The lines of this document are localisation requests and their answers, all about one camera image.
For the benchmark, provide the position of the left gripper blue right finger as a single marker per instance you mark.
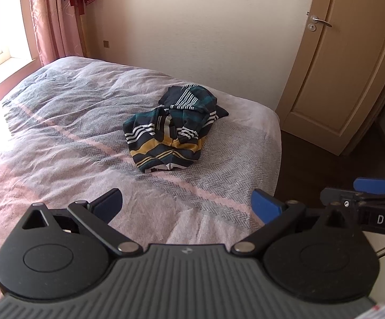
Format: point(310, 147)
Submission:
point(278, 217)

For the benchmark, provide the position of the silver door handle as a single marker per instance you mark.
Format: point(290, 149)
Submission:
point(315, 22)

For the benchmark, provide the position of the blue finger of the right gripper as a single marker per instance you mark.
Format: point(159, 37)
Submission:
point(369, 185)
point(341, 197)

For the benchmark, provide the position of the wooden bedroom door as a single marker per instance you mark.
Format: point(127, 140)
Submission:
point(338, 74)

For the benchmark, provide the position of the striped knit sweater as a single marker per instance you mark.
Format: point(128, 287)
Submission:
point(171, 136)

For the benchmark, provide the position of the pink window curtain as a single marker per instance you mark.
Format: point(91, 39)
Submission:
point(58, 30)

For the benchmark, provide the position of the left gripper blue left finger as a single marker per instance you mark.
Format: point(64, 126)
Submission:
point(95, 217)

